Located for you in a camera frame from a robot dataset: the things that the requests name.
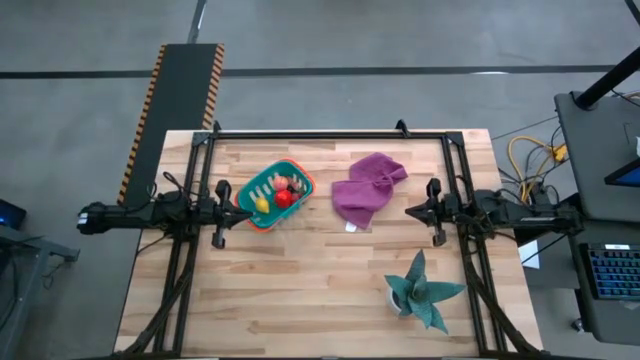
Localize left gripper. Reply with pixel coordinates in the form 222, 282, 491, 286
197, 179, 254, 250

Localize grey cart top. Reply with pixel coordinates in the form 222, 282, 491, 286
554, 91, 640, 224

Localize dark blue glowing device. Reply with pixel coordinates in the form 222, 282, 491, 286
0, 198, 29, 230

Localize teal artificial plant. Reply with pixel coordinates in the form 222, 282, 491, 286
383, 248, 469, 335

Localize black aluminium frame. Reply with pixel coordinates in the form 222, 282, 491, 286
113, 119, 546, 359

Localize black diagonal pole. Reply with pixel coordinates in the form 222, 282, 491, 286
574, 47, 640, 110

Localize grey keyboard shelf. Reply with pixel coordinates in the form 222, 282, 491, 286
564, 217, 640, 346

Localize white paper sheet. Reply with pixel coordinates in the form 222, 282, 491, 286
517, 239, 541, 270

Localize purple cloth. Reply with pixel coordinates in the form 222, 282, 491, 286
331, 152, 409, 231

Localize grey metal stand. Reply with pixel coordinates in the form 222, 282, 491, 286
0, 224, 81, 360

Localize blue screen device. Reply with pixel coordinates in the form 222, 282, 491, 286
603, 158, 640, 189

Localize yellow cable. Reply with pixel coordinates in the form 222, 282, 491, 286
508, 135, 569, 201

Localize backlit black keyboard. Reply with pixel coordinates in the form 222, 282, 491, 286
579, 243, 640, 301

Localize teal basket with orange rim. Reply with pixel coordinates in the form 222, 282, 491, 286
233, 158, 317, 233

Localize black hazard-striped floor mat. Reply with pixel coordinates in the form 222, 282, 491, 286
117, 43, 226, 205

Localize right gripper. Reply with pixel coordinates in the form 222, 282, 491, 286
404, 177, 475, 248

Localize black cart bar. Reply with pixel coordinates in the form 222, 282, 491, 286
514, 224, 571, 247

